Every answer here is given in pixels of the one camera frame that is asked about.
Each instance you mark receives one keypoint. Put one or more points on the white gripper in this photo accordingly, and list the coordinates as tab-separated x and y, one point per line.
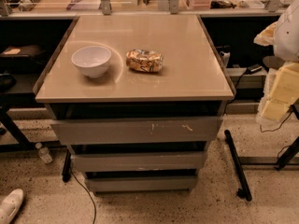
288	34

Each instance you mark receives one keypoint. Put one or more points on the grey bottom drawer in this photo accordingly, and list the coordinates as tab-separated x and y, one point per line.
141	183

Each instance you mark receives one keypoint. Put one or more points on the grey drawer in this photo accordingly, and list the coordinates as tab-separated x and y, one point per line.
139	161
141	183
128	131

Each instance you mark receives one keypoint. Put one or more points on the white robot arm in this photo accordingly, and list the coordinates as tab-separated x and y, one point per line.
283	35

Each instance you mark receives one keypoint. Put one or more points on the grey top drawer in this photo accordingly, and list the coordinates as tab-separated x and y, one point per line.
128	131

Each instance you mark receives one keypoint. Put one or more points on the grey middle drawer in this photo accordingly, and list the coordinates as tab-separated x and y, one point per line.
139	161

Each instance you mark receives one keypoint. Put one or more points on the grey drawer cabinet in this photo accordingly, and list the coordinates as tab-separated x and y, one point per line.
192	82

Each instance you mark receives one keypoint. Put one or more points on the dark side table top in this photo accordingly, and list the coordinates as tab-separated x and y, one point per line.
272	62

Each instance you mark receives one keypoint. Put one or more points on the black power adapter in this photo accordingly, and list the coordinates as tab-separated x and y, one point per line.
253	69

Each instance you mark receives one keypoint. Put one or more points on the black table leg right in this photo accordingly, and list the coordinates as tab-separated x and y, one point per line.
244	191

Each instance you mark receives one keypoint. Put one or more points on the black table leg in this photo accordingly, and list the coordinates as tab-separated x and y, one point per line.
66	169
244	191

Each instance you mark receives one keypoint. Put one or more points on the white bowl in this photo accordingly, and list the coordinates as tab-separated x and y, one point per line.
92	61

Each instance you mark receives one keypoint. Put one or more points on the black table leg left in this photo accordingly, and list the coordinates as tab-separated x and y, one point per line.
66	169

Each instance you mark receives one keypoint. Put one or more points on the clear plastic bottle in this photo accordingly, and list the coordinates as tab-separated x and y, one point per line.
44	153

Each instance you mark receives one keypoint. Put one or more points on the white shoe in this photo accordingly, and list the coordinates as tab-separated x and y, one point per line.
10	206

